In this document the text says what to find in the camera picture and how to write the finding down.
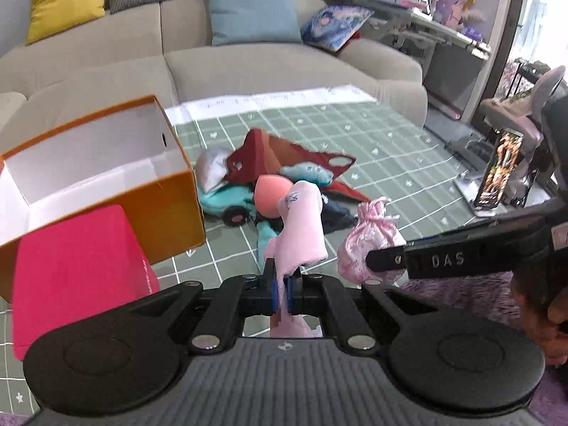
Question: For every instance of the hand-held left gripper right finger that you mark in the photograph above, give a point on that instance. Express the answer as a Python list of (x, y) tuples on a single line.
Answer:
[(289, 295)]

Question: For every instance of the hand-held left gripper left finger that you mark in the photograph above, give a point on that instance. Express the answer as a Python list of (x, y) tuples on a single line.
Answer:
[(278, 295)]

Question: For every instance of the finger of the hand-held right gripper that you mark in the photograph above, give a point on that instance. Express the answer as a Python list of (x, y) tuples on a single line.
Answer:
[(443, 257)]

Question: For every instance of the pink sock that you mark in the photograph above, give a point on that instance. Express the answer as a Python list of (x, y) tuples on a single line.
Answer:
[(301, 235)]

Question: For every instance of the pink satin pouch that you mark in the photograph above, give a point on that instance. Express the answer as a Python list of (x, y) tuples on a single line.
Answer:
[(372, 230)]

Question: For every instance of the peach makeup sponge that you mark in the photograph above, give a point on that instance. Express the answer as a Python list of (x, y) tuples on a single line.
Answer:
[(268, 195)]

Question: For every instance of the brown gradient face mask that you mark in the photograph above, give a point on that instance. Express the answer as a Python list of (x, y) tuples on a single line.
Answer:
[(266, 155)]

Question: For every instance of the orange cardboard box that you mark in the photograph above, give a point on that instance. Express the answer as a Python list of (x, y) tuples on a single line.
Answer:
[(168, 204)]

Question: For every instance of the grey cloth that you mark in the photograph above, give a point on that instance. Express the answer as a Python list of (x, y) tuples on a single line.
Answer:
[(211, 168)]

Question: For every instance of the person's right hand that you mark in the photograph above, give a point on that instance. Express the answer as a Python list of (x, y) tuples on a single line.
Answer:
[(541, 310)]

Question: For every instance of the phone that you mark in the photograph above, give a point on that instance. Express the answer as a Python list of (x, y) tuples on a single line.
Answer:
[(499, 164)]

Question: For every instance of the silver phone stand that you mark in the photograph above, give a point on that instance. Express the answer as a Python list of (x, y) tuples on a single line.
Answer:
[(470, 188)]

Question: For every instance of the black metal rack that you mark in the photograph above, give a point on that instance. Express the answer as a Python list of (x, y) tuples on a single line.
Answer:
[(526, 75)]

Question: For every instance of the dark blue cloth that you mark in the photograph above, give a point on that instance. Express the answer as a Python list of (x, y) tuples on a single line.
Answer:
[(337, 215)]

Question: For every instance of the green grid mat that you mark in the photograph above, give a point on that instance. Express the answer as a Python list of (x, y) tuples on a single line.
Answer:
[(399, 164)]

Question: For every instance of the purple plush toy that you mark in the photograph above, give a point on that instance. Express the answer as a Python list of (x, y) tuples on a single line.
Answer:
[(459, 11)]

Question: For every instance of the white desk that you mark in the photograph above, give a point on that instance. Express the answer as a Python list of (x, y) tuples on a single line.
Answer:
[(426, 26)]

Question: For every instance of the pink box lid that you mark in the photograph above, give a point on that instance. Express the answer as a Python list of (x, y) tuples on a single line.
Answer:
[(75, 275)]

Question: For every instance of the beige sofa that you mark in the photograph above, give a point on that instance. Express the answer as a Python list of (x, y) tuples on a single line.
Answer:
[(266, 71)]

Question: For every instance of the blue printed pillow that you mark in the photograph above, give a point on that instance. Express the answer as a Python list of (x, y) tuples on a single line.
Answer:
[(333, 26)]

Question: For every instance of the light blue pillow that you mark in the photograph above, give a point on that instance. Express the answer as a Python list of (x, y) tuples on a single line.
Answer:
[(248, 9)]

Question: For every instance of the yellow pillow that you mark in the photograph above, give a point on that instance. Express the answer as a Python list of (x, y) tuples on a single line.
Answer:
[(66, 0)]

